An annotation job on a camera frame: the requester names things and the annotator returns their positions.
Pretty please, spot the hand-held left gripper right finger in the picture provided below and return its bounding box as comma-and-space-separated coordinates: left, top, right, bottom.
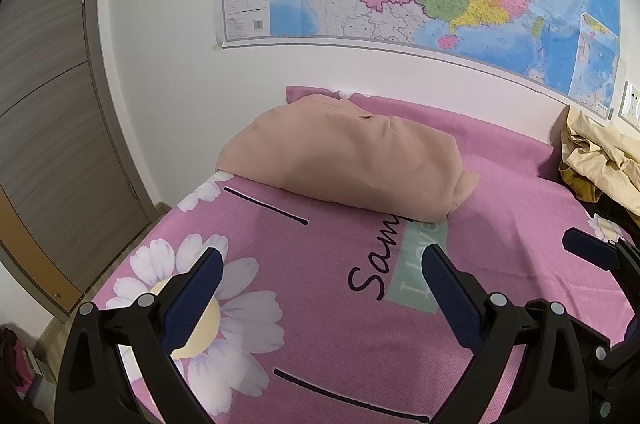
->
421, 244, 598, 424

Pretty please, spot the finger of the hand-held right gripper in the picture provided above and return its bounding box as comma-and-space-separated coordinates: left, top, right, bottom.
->
562, 227, 640, 300

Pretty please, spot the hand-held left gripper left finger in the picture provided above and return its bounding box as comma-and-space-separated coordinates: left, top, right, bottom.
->
54, 247, 224, 424

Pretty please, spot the pink jacket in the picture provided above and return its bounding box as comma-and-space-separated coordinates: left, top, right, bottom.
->
216, 94, 482, 223

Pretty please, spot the black garment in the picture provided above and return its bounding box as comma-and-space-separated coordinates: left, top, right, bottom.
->
582, 191, 640, 230

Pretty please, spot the mustard garment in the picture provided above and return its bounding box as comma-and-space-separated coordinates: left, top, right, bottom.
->
559, 164, 606, 201

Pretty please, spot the cream garment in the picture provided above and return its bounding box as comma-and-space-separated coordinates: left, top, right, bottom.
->
560, 105, 640, 207

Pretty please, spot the pink daisy print bed sheet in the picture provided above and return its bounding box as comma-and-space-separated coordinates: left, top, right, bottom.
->
90, 85, 640, 424

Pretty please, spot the dark cloth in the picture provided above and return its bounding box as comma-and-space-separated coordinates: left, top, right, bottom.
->
0, 324, 32, 400

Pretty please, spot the wooden wardrobe door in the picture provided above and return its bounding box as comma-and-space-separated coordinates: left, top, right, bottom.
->
0, 0, 156, 320

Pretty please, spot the white wall socket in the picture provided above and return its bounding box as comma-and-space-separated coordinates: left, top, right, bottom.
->
619, 80, 640, 127

